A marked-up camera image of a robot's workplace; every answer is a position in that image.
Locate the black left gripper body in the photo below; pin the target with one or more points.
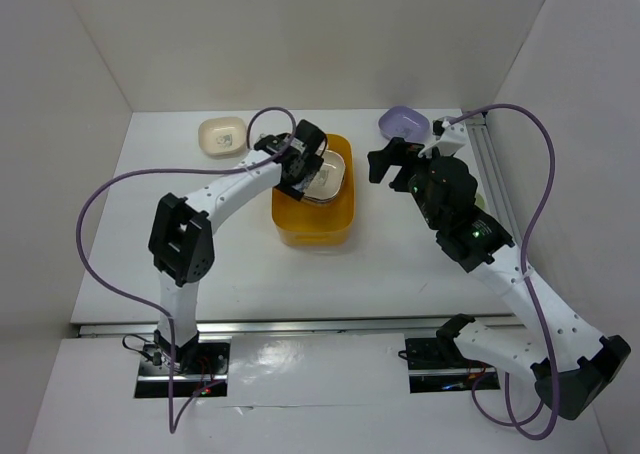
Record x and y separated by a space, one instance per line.
293 186

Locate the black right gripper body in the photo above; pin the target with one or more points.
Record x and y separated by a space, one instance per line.
411 177

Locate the cream panda plate front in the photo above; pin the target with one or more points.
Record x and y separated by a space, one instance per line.
330 177

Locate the cream panda plate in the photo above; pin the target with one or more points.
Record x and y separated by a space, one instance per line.
330 177
222 137

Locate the brown panda plate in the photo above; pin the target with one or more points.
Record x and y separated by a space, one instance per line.
318 199

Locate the cream panda plate back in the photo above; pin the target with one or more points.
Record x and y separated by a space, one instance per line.
222 137

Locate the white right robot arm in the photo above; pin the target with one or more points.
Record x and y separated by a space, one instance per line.
568 361

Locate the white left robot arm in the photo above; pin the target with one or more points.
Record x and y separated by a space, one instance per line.
182 235

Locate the yellow plastic bin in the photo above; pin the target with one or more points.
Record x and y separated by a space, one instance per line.
308 224

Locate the purple plate far right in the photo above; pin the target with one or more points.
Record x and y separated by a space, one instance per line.
406 123

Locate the green panda plate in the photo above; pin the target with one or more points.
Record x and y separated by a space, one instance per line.
481 202

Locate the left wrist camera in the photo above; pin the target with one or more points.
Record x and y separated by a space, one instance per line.
265 140

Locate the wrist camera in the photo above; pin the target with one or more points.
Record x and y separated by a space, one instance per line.
447 139
265 140

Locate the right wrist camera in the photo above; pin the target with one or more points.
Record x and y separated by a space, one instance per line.
447 139

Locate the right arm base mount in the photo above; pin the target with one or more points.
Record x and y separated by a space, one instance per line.
431 371

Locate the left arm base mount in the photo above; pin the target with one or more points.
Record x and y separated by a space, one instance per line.
206 372

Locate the aluminium table edge rail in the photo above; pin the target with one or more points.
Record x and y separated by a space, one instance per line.
283 327

